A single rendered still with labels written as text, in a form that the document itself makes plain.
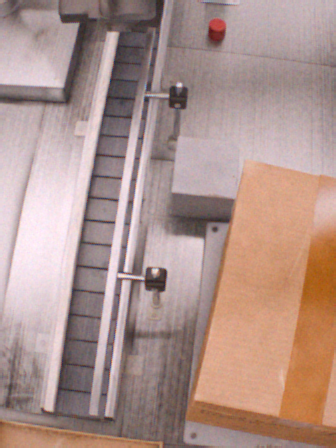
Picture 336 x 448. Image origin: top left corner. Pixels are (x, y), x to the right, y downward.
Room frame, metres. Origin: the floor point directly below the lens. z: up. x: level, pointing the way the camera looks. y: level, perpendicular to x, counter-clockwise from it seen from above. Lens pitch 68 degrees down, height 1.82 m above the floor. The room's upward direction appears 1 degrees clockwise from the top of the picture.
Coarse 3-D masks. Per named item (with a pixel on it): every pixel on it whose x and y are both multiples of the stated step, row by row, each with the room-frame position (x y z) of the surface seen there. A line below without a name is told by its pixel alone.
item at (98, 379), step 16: (144, 64) 0.63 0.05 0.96; (144, 80) 0.60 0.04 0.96; (128, 144) 0.48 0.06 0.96; (128, 160) 0.45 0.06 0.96; (128, 176) 0.42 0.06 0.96; (128, 192) 0.40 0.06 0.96; (112, 256) 0.30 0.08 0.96; (112, 272) 0.28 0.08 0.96; (112, 288) 0.25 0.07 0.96; (112, 304) 0.23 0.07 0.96; (96, 368) 0.14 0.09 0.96; (96, 384) 0.12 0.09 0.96; (96, 400) 0.09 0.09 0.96
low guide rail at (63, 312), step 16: (112, 32) 0.73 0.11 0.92; (112, 48) 0.70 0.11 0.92; (112, 64) 0.67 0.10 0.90; (96, 112) 0.56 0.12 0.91; (96, 128) 0.53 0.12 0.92; (96, 144) 0.51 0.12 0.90; (80, 192) 0.42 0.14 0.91; (80, 208) 0.39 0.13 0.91; (80, 224) 0.36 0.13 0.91; (64, 288) 0.26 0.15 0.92; (64, 304) 0.24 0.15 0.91; (64, 320) 0.21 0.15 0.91; (64, 336) 0.19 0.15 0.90; (48, 384) 0.12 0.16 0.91; (48, 400) 0.10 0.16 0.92
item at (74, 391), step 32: (128, 32) 0.76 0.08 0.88; (128, 64) 0.69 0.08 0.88; (128, 96) 0.62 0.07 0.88; (128, 128) 0.55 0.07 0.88; (96, 160) 0.49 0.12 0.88; (96, 192) 0.43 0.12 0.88; (96, 224) 0.38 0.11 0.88; (128, 224) 0.38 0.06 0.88; (96, 256) 0.33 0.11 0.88; (96, 288) 0.28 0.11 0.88; (96, 320) 0.23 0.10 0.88; (64, 352) 0.17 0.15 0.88; (96, 352) 0.18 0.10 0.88; (64, 384) 0.12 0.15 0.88; (96, 416) 0.08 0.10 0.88
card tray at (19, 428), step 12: (0, 420) 0.07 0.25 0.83; (0, 432) 0.05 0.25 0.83; (12, 432) 0.05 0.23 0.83; (24, 432) 0.05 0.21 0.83; (36, 432) 0.05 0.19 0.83; (48, 432) 0.05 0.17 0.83; (60, 432) 0.05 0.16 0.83; (72, 432) 0.06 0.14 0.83; (84, 432) 0.06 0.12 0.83; (0, 444) 0.03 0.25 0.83; (12, 444) 0.03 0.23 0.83; (24, 444) 0.03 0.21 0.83; (36, 444) 0.03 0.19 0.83; (48, 444) 0.03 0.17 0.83; (60, 444) 0.04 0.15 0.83; (72, 444) 0.04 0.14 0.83; (84, 444) 0.04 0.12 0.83; (96, 444) 0.04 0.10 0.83; (108, 444) 0.04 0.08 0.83; (120, 444) 0.04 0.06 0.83; (132, 444) 0.04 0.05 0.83; (144, 444) 0.04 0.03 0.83; (156, 444) 0.04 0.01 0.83
